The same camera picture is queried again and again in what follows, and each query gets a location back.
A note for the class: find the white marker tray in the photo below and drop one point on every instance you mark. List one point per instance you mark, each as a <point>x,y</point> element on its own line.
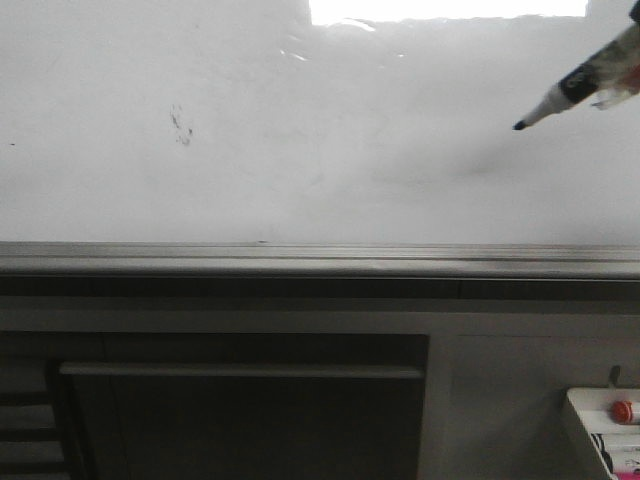
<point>586,411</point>

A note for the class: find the black capped marker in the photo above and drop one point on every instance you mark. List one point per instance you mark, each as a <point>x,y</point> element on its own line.
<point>599,443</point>

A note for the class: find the dark cabinet panel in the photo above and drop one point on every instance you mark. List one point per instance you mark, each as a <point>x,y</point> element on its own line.
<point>252,406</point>

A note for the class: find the pink item in tray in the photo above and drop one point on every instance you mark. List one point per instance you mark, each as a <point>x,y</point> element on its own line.
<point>630,475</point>

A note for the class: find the white whiteboard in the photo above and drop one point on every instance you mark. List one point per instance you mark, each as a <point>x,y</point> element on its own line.
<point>257,121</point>

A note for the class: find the grey whiteboard marker ledge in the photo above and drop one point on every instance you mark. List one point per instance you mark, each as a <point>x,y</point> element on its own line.
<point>261,270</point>

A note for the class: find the red capped marker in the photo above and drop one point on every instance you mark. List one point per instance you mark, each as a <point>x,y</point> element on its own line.
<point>625,412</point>

